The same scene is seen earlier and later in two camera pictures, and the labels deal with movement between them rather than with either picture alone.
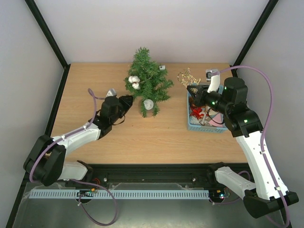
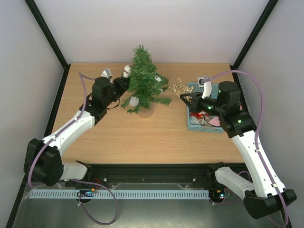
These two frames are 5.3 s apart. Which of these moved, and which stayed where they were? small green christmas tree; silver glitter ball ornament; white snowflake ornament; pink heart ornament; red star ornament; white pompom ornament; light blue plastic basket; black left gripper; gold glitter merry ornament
Moved: silver glitter ball ornament; black left gripper; small green christmas tree; white pompom ornament; gold glitter merry ornament
Stayed: red star ornament; white snowflake ornament; pink heart ornament; light blue plastic basket
